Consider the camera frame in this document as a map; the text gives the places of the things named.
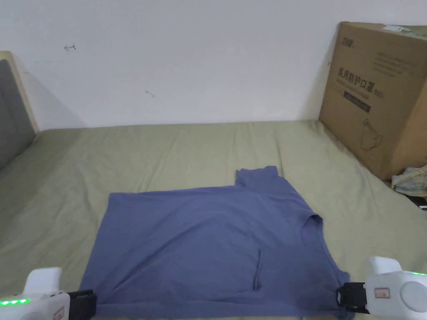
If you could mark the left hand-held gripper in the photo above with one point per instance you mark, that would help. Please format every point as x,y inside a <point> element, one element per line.
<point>40,296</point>

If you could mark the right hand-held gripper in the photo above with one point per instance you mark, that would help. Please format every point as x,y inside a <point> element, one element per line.
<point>397,290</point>

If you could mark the blue shirt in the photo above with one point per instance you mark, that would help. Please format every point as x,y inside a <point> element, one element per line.
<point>200,233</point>

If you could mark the black flat object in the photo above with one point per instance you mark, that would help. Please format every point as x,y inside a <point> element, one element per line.
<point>417,200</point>

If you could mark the crumpled pale patterned bag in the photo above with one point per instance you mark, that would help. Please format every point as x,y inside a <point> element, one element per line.
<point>412,181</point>

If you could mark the grey padded headboard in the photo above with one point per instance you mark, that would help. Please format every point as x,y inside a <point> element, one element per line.
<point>13,110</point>

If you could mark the bed with pale green sheet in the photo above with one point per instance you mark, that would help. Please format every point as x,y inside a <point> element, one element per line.
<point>160,150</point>

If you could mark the brown cardboard carton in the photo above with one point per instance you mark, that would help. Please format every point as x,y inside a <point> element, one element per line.
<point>373,100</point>

